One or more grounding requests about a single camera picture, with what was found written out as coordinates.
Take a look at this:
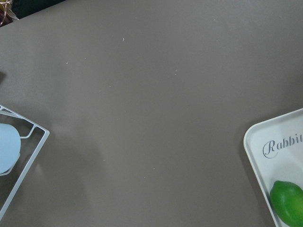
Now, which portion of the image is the white wire cup rack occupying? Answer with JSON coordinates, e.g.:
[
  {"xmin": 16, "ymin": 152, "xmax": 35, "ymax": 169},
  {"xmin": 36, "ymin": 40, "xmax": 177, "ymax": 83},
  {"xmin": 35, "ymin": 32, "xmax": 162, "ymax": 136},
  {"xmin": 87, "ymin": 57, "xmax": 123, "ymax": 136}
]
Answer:
[{"xmin": 0, "ymin": 105, "xmax": 50, "ymax": 218}]

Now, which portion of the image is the copper wire bottle rack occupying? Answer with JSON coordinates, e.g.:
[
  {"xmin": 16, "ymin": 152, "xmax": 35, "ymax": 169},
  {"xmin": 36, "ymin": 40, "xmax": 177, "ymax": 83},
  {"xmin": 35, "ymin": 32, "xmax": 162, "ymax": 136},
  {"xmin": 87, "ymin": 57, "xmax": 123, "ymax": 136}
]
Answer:
[{"xmin": 0, "ymin": 0, "xmax": 19, "ymax": 27}]

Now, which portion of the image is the cream plastic tray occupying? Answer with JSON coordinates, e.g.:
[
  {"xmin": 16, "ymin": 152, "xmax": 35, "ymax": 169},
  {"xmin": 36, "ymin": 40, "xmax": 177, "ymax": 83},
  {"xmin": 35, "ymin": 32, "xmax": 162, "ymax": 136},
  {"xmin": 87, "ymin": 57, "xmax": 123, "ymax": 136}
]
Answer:
[{"xmin": 243, "ymin": 109, "xmax": 303, "ymax": 227}]

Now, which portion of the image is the blue plastic cup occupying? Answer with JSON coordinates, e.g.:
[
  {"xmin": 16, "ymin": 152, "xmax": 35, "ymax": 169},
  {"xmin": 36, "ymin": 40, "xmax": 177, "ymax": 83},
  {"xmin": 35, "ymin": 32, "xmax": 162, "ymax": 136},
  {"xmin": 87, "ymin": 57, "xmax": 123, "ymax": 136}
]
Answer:
[{"xmin": 0, "ymin": 123, "xmax": 21, "ymax": 175}]

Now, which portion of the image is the green lime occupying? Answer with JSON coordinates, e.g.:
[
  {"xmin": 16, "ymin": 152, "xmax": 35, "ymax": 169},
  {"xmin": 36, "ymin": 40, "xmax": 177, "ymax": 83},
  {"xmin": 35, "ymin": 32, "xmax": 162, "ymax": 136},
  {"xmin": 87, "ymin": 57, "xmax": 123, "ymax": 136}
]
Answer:
[{"xmin": 269, "ymin": 181, "xmax": 303, "ymax": 227}]

